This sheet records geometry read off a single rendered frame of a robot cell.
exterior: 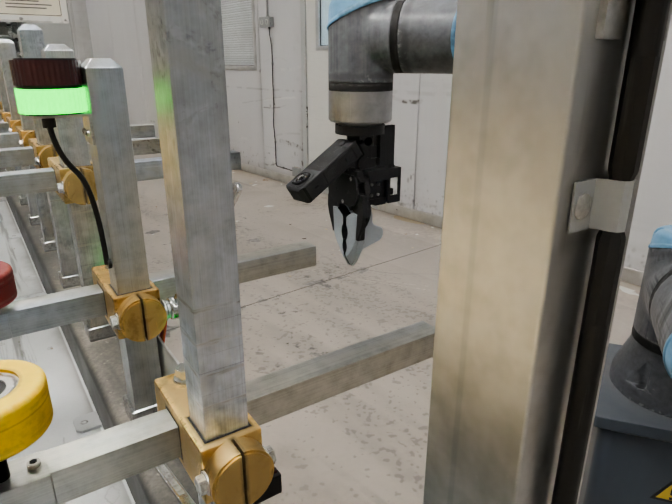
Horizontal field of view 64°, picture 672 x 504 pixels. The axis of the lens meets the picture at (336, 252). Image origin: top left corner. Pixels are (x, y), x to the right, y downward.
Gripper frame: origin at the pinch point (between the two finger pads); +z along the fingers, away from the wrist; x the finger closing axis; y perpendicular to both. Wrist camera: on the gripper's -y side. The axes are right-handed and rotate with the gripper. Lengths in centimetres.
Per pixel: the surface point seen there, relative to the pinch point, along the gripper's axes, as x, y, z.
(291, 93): 371, 202, 0
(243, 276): -1.3, -17.8, -1.5
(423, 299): 113, 126, 83
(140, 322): -8.3, -33.2, -2.1
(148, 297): -7.7, -31.8, -4.4
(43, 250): 70, -35, 12
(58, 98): -6.9, -37.3, -25.4
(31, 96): -6.2, -39.3, -25.6
